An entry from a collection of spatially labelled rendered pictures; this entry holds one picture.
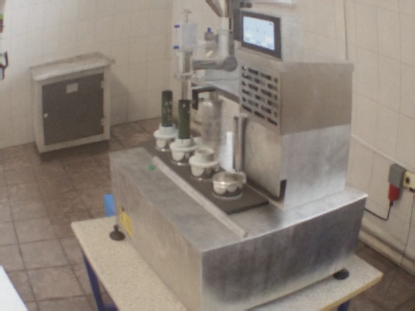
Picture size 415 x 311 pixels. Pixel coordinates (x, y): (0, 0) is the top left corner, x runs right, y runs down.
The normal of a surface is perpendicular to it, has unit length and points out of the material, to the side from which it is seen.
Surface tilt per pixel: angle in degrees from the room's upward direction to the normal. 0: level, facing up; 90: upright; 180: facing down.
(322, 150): 90
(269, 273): 90
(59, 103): 90
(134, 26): 90
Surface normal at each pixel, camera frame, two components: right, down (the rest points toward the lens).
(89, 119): 0.47, 0.32
